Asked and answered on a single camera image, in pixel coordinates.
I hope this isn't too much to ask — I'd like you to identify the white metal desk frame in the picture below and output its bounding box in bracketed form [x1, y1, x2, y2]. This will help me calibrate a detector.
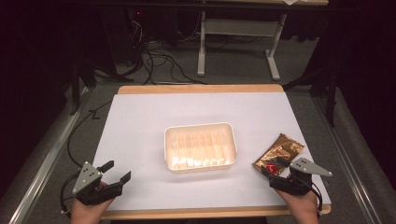
[196, 10, 288, 82]

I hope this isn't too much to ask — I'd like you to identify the gold foil snack packet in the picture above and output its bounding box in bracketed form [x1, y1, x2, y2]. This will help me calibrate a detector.
[252, 133, 305, 177]

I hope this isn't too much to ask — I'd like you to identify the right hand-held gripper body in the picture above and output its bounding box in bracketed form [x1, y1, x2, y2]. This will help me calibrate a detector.
[268, 157, 333, 197]

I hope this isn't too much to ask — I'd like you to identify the white paper sheet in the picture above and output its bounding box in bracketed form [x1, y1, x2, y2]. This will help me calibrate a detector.
[92, 91, 332, 211]

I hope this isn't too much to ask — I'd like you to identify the person's right hand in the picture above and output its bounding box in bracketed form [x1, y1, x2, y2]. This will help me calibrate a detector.
[275, 188, 320, 224]

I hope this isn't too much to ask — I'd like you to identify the black metal stand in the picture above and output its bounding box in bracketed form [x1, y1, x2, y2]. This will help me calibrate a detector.
[68, 59, 98, 116]
[282, 66, 338, 128]

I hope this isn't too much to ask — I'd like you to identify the person's left hand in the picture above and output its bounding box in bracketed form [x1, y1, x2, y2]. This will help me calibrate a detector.
[70, 181, 115, 224]

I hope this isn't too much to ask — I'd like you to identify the black cable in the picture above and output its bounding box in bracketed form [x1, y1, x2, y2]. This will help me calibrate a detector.
[288, 175, 324, 216]
[59, 109, 110, 216]

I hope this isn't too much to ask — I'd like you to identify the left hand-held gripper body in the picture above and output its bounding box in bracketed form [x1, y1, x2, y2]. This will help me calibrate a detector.
[72, 161, 124, 206]

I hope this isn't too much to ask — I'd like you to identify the aluminium rail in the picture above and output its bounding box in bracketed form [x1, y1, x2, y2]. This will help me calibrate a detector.
[313, 96, 381, 224]
[8, 87, 94, 224]

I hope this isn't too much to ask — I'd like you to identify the bundle of black floor cables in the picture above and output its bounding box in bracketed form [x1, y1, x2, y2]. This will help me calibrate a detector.
[124, 18, 209, 86]

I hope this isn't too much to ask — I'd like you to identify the white plastic tray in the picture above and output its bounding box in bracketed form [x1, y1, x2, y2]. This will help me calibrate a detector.
[163, 121, 238, 174]

